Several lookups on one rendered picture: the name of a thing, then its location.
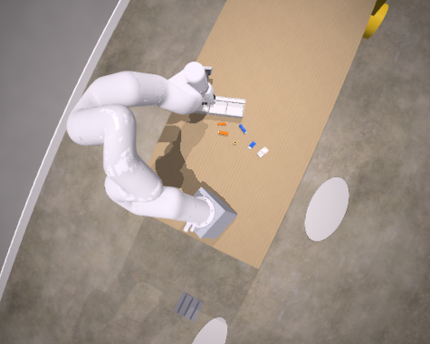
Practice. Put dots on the white domino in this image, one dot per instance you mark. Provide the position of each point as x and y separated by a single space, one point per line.
262 152

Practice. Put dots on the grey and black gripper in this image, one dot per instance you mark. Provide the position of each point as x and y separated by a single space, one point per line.
209 95

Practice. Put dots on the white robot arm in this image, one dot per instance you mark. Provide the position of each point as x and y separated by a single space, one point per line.
115 127

